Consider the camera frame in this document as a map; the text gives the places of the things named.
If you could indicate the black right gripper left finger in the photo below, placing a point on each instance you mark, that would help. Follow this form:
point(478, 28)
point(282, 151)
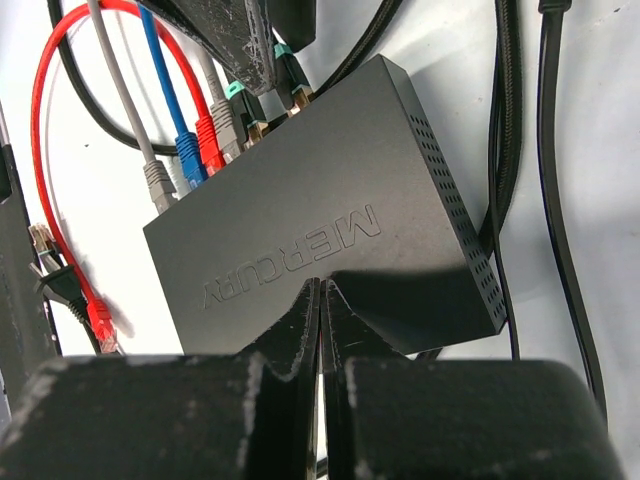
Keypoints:
point(251, 415)

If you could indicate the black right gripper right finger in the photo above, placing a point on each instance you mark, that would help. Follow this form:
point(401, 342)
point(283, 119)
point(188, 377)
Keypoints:
point(390, 417)

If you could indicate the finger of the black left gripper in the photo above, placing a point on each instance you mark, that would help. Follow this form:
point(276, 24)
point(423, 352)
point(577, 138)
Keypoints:
point(237, 34)
point(294, 21)

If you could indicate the black cable teal boot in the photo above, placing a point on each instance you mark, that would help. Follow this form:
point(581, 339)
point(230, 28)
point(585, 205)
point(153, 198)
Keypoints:
point(292, 87)

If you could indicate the black network switch box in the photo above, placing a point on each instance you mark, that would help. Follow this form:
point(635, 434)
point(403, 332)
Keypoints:
point(354, 189)

